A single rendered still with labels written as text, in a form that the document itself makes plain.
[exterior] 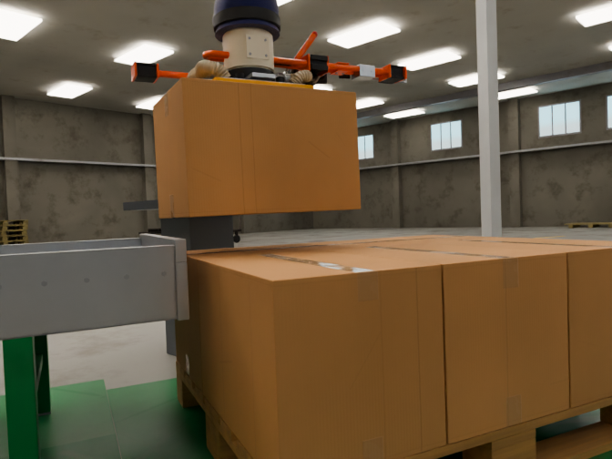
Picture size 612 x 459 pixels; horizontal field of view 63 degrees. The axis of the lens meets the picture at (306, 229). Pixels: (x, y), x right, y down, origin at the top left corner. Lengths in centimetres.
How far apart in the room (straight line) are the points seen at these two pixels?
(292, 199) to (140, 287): 56
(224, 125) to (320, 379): 84
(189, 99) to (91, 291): 60
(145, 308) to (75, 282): 17
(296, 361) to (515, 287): 58
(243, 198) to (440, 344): 73
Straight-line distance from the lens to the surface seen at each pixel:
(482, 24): 492
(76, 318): 132
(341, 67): 194
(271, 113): 160
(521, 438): 139
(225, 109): 155
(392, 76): 205
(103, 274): 131
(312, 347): 98
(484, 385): 127
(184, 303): 135
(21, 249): 196
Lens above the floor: 66
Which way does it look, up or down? 2 degrees down
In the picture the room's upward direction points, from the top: 2 degrees counter-clockwise
